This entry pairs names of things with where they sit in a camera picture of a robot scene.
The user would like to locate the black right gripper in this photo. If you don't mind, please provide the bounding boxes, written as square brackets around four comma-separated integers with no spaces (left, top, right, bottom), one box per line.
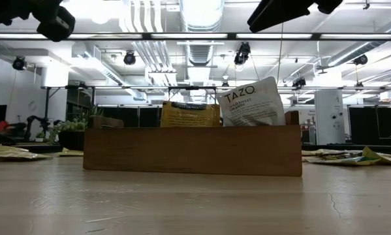
[247,0,345,33]

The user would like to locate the white orange Tazo tea packet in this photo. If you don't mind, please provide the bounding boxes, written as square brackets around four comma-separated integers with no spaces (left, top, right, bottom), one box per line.
[215,76,287,127]

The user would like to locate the black horizontal crossbar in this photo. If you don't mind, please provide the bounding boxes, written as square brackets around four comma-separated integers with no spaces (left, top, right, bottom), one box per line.
[0,31,391,42]

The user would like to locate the white pillar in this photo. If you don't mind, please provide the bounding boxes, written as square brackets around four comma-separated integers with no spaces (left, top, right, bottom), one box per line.
[314,89,346,146]

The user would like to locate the small potted succulent plant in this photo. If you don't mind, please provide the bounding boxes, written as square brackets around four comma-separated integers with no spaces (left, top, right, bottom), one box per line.
[53,103,105,151]

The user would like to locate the pile of packets right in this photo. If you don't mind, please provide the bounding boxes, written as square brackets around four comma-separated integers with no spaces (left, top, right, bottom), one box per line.
[301,148,364,157]

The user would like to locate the wooden three-compartment tray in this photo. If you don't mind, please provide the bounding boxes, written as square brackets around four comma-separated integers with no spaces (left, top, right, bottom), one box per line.
[82,110,303,178]

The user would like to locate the silver ceiling air duct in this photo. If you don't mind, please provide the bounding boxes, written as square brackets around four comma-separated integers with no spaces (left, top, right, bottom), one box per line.
[178,0,225,33]

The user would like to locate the black background scaffold rail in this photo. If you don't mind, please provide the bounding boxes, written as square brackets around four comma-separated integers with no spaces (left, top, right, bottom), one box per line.
[40,84,391,111]

